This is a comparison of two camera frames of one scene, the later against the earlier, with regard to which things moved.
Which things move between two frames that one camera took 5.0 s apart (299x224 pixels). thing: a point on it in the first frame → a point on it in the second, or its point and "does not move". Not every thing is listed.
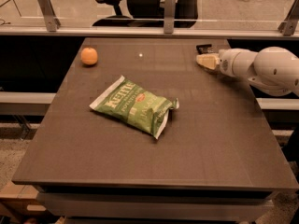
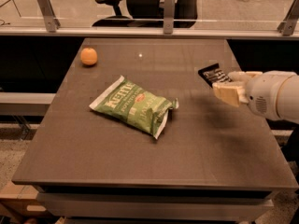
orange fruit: (89, 56) does not move
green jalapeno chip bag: (136, 105) does not move
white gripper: (224, 63) → (263, 92)
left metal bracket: (44, 1) does not move
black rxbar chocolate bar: (205, 49) → (212, 74)
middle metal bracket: (169, 7) does not move
